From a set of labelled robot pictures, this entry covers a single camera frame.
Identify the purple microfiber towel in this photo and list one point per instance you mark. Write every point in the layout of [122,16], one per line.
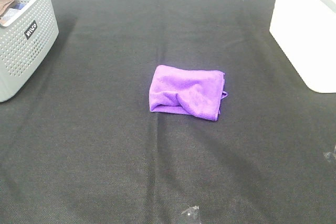
[191,92]

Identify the blue cloth in basket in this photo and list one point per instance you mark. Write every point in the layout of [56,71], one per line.
[9,13]

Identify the white plastic storage box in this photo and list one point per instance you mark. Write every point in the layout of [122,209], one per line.
[305,31]

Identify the brown cloth in basket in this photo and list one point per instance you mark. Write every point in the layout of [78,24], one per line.
[5,5]

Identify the grey perforated laundry basket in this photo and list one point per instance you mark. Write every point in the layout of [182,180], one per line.
[25,41]

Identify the black table cloth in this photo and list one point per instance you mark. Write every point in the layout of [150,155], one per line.
[79,144]

